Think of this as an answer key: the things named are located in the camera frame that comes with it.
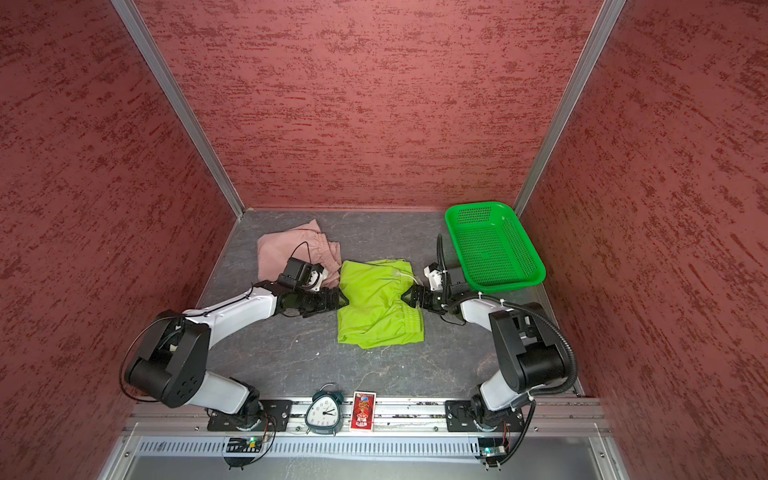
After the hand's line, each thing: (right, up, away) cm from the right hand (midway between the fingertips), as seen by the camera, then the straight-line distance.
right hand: (410, 305), depth 92 cm
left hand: (-23, -1, -3) cm, 23 cm away
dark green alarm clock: (-22, -22, -21) cm, 37 cm away
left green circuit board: (-42, -30, -20) cm, 55 cm away
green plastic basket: (+33, +17, +18) cm, 41 cm away
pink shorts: (-37, +19, +14) cm, 44 cm away
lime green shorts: (-11, -2, -4) cm, 12 cm away
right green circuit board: (+19, -30, -21) cm, 41 cm away
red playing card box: (-13, -23, -18) cm, 32 cm away
